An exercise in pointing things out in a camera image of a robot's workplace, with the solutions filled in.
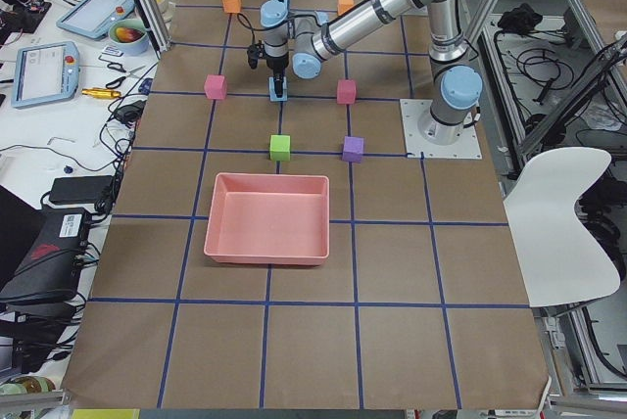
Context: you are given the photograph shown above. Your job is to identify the orange block right front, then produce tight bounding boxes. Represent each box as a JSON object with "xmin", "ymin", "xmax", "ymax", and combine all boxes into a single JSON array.
[{"xmin": 221, "ymin": 0, "xmax": 242, "ymax": 14}]

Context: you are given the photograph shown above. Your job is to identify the brass cylinder tool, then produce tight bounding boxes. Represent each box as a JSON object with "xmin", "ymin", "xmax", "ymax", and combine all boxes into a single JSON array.
[{"xmin": 81, "ymin": 88, "xmax": 121, "ymax": 100}]

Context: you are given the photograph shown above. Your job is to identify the orange block right rear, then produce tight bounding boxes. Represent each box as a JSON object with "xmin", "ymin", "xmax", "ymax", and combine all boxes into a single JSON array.
[{"xmin": 337, "ymin": 0, "xmax": 355, "ymax": 16}]

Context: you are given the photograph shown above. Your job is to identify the pink tray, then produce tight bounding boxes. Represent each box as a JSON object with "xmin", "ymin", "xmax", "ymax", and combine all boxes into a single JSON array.
[{"xmin": 204, "ymin": 172, "xmax": 330, "ymax": 266}]

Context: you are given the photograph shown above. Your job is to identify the black power adapter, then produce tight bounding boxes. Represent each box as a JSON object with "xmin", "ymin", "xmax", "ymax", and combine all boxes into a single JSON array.
[{"xmin": 48, "ymin": 175, "xmax": 113, "ymax": 205}]

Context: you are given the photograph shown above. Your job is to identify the orange block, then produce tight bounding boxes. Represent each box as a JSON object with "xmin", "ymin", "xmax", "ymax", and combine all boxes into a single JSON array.
[
  {"xmin": 221, "ymin": 0, "xmax": 242, "ymax": 14},
  {"xmin": 337, "ymin": 0, "xmax": 355, "ymax": 16}
]

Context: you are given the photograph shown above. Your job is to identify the blue teach pendant near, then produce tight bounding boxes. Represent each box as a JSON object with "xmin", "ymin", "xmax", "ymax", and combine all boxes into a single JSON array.
[{"xmin": 11, "ymin": 41, "xmax": 80, "ymax": 109}]

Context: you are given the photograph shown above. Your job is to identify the black computer box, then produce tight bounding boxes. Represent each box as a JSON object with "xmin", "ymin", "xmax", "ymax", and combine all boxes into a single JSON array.
[{"xmin": 1, "ymin": 208, "xmax": 91, "ymax": 305}]

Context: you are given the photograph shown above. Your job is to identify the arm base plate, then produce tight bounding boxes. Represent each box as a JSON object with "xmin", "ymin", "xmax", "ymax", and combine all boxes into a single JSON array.
[{"xmin": 400, "ymin": 99, "xmax": 482, "ymax": 160}]

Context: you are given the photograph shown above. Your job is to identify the green block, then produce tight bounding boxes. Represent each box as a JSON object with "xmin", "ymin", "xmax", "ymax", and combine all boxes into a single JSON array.
[{"xmin": 269, "ymin": 134, "xmax": 291, "ymax": 163}]

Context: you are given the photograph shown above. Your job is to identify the blue teach pendant far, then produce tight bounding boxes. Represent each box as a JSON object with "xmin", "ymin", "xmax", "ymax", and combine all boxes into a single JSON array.
[{"xmin": 56, "ymin": 0, "xmax": 135, "ymax": 39}]

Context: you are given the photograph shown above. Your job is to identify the purple block left side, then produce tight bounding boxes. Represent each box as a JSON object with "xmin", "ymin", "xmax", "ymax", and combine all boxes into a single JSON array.
[{"xmin": 341, "ymin": 136, "xmax": 364, "ymax": 163}]

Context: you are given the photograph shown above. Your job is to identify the green bowl with fruit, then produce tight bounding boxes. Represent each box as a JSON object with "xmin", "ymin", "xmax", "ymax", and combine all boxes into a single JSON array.
[{"xmin": 108, "ymin": 19, "xmax": 149, "ymax": 56}]

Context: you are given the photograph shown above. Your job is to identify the white chair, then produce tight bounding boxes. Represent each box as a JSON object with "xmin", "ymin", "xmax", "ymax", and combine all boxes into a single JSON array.
[{"xmin": 504, "ymin": 147, "xmax": 620, "ymax": 307}]

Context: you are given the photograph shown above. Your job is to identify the pink block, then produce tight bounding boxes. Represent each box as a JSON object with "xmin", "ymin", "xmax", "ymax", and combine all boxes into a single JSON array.
[
  {"xmin": 336, "ymin": 79, "xmax": 357, "ymax": 105},
  {"xmin": 204, "ymin": 74, "xmax": 227, "ymax": 100}
]

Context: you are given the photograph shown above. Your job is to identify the blue teach pendant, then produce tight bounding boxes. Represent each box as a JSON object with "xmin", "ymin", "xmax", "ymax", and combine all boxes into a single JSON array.
[
  {"xmin": 11, "ymin": 41, "xmax": 80, "ymax": 109},
  {"xmin": 56, "ymin": 0, "xmax": 135, "ymax": 39}
]

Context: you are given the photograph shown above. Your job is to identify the pink block left rear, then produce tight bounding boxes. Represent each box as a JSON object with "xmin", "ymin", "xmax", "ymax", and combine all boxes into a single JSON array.
[{"xmin": 336, "ymin": 79, "xmax": 357, "ymax": 105}]

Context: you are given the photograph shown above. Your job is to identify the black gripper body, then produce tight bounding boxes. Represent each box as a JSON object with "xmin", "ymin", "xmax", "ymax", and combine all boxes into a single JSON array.
[{"xmin": 247, "ymin": 42, "xmax": 289, "ymax": 76}]

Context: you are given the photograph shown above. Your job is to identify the pink block left front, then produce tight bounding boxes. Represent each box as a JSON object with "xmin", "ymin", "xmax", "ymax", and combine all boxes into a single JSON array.
[{"xmin": 204, "ymin": 74, "xmax": 227, "ymax": 100}]

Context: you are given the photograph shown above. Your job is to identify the black scissors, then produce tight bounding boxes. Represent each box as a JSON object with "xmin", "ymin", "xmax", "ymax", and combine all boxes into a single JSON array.
[{"xmin": 105, "ymin": 62, "xmax": 144, "ymax": 90}]

